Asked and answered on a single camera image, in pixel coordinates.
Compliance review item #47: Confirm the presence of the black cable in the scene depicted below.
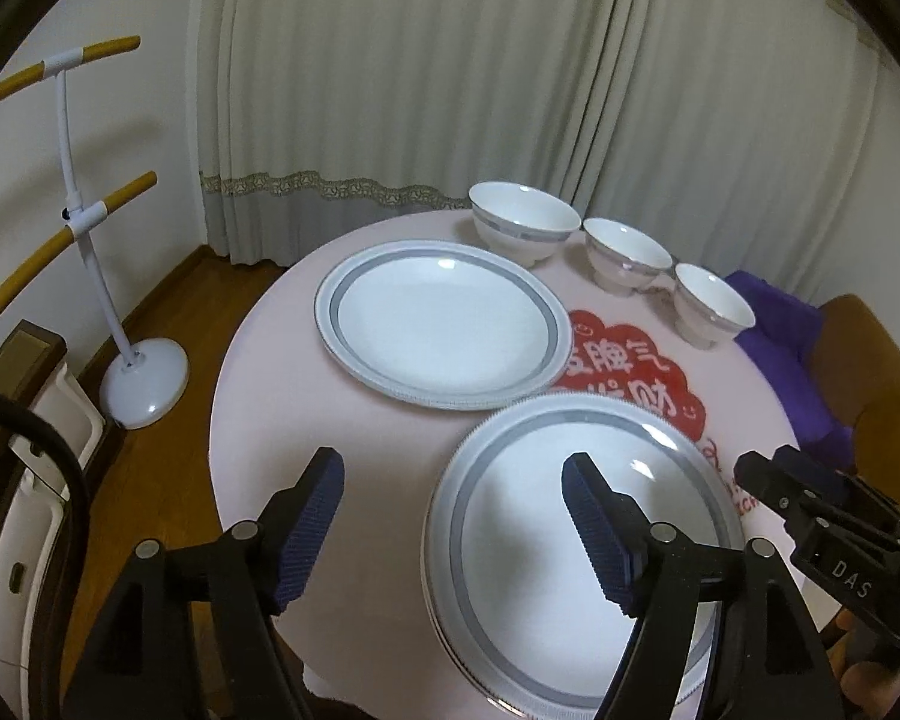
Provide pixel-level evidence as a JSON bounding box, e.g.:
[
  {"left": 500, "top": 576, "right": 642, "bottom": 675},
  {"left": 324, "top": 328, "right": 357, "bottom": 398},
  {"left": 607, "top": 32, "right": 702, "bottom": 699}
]
[{"left": 0, "top": 380, "right": 94, "bottom": 720}]

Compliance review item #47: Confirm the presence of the dark wooden cabinet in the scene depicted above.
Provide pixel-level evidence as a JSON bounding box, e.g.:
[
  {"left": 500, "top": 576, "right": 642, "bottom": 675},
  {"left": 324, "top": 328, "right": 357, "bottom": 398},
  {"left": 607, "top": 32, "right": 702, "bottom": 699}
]
[{"left": 0, "top": 320, "right": 68, "bottom": 406}]

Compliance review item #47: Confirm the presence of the white plastic stool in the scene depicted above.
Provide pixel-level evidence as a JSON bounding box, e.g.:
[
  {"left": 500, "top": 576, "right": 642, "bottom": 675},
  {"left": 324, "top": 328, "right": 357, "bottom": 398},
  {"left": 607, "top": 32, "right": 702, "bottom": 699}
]
[{"left": 0, "top": 362, "right": 105, "bottom": 718}]

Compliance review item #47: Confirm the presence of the grey curtain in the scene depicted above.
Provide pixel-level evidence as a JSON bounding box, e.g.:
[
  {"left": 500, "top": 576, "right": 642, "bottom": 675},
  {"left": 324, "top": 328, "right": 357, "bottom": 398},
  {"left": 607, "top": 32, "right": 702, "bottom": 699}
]
[{"left": 194, "top": 0, "right": 888, "bottom": 289}]

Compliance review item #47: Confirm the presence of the purple cloth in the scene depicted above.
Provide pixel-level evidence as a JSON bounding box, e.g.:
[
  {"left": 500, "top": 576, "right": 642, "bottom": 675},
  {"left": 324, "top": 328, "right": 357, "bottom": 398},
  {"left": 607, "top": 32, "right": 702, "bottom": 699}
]
[{"left": 727, "top": 270, "right": 854, "bottom": 470}]

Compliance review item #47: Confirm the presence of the white stand with wooden hoops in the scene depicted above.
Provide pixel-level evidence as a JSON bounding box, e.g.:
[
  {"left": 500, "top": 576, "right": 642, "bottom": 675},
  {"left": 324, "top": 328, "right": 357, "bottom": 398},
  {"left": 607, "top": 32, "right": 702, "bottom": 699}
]
[{"left": 0, "top": 36, "right": 190, "bottom": 429}]

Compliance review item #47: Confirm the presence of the brown armchair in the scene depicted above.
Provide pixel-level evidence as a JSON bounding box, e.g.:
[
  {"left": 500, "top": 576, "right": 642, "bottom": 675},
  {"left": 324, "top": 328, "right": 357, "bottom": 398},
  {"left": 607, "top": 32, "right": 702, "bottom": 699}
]
[{"left": 809, "top": 294, "right": 900, "bottom": 489}]

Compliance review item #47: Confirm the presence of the white bowl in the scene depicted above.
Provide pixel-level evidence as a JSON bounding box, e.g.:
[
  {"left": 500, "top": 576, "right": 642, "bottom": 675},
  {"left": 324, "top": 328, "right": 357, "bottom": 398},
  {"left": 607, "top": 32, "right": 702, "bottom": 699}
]
[
  {"left": 583, "top": 218, "right": 673, "bottom": 296},
  {"left": 468, "top": 181, "right": 582, "bottom": 268},
  {"left": 673, "top": 262, "right": 756, "bottom": 349}
]

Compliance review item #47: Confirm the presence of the grey-rimmed white plate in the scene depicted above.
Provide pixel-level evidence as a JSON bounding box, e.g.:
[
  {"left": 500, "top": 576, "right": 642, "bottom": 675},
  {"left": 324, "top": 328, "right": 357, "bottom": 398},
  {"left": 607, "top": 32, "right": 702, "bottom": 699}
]
[
  {"left": 421, "top": 392, "right": 745, "bottom": 718},
  {"left": 313, "top": 239, "right": 574, "bottom": 411}
]

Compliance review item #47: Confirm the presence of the person right hand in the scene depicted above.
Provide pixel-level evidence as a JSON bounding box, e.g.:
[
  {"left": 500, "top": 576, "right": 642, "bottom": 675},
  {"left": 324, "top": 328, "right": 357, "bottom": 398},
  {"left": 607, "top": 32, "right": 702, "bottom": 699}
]
[{"left": 827, "top": 608, "right": 900, "bottom": 718}]

